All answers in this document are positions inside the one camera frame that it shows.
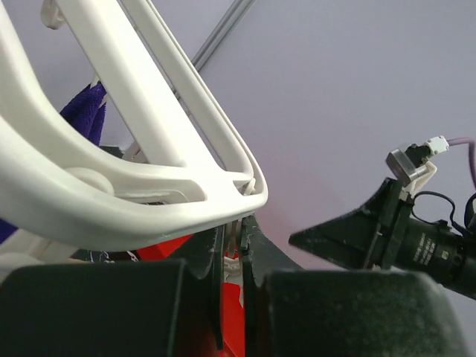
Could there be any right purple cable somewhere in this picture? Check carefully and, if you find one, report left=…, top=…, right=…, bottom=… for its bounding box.
left=446, top=136, right=476, bottom=190

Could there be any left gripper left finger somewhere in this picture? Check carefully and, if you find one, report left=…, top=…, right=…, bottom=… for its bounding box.
left=1, top=228, right=224, bottom=356

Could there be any purple sock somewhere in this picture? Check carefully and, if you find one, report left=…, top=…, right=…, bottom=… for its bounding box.
left=0, top=82, right=109, bottom=246

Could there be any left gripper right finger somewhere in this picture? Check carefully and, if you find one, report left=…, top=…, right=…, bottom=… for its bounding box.
left=239, top=216, right=469, bottom=356

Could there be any pink patterned sock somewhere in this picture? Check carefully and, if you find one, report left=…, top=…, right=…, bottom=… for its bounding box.
left=137, top=234, right=245, bottom=356

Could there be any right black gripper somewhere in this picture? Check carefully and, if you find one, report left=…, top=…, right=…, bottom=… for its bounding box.
left=289, top=178, right=413, bottom=269

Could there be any white plastic clip hanger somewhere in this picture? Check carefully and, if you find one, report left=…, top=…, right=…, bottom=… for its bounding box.
left=1, top=1, right=268, bottom=277

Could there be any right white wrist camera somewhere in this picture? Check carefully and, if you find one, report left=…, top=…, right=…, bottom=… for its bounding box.
left=385, top=135, right=449, bottom=196

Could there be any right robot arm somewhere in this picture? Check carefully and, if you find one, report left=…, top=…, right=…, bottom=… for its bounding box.
left=289, top=178, right=475, bottom=298

